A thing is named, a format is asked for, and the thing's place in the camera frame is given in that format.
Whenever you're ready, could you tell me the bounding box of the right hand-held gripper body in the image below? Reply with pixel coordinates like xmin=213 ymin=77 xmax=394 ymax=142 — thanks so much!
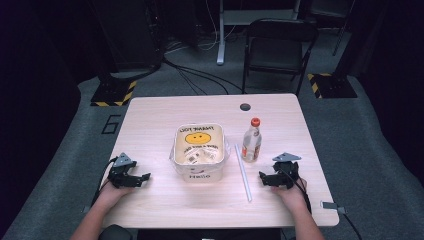
xmin=271 ymin=152 xmax=303 ymax=190

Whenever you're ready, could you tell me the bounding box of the person's right hand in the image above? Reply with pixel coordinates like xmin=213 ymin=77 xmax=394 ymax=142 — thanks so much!
xmin=270 ymin=177 xmax=310 ymax=213

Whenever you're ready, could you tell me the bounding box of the person's left hand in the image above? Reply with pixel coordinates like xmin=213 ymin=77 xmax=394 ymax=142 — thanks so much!
xmin=96 ymin=179 xmax=135 ymax=210

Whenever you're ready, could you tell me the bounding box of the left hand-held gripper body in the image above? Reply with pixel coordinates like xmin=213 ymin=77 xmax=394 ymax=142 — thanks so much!
xmin=107 ymin=152 xmax=138 ymax=189

